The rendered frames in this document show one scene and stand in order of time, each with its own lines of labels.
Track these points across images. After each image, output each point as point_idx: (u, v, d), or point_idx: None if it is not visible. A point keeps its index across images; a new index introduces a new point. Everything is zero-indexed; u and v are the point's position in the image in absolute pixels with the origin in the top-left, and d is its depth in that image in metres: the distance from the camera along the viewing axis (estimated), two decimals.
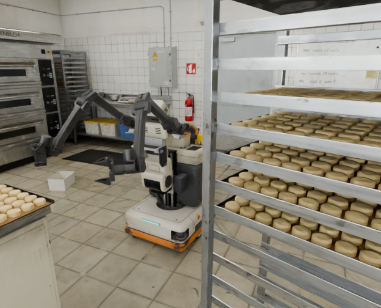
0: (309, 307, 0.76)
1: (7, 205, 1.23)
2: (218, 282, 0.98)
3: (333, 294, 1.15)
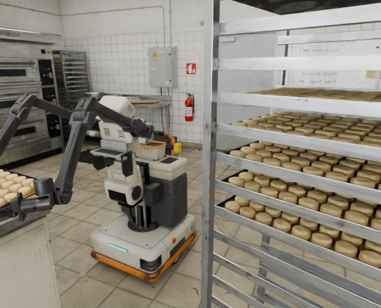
0: (309, 307, 0.76)
1: (4, 189, 1.21)
2: (218, 282, 0.98)
3: (333, 294, 1.15)
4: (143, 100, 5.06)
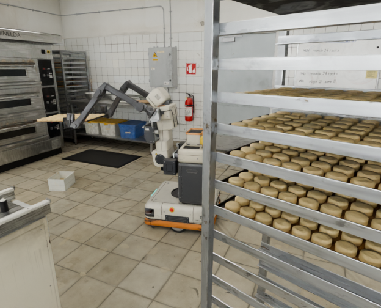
0: (309, 307, 0.76)
1: None
2: (218, 282, 0.98)
3: (333, 294, 1.15)
4: (143, 100, 5.06)
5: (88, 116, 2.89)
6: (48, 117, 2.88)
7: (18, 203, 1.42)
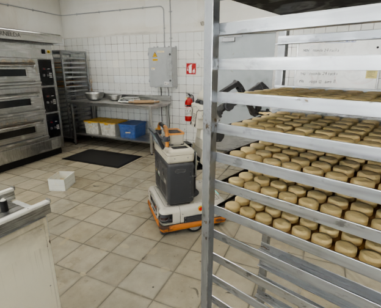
0: (309, 307, 0.76)
1: None
2: (218, 282, 0.98)
3: (333, 294, 1.15)
4: (143, 100, 5.06)
5: None
6: None
7: (18, 203, 1.42)
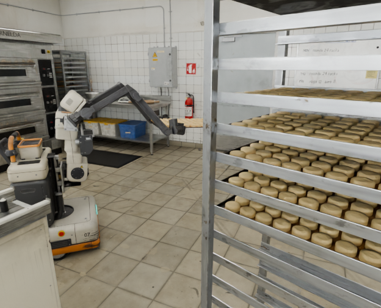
0: (309, 307, 0.76)
1: (165, 120, 2.68)
2: (218, 282, 0.98)
3: (333, 294, 1.15)
4: None
5: (166, 122, 2.58)
6: (202, 120, 2.81)
7: (18, 203, 1.42)
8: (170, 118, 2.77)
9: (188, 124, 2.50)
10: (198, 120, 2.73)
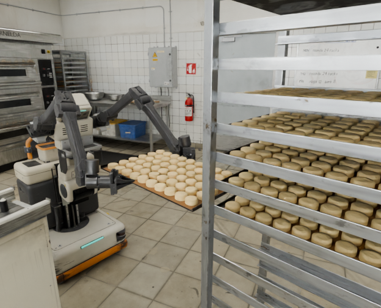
0: (309, 307, 0.76)
1: (162, 157, 1.49)
2: (218, 282, 0.98)
3: (333, 294, 1.15)
4: None
5: (144, 162, 1.42)
6: (219, 178, 1.25)
7: (18, 203, 1.42)
8: (182, 157, 1.49)
9: (139, 179, 1.22)
10: (199, 177, 1.25)
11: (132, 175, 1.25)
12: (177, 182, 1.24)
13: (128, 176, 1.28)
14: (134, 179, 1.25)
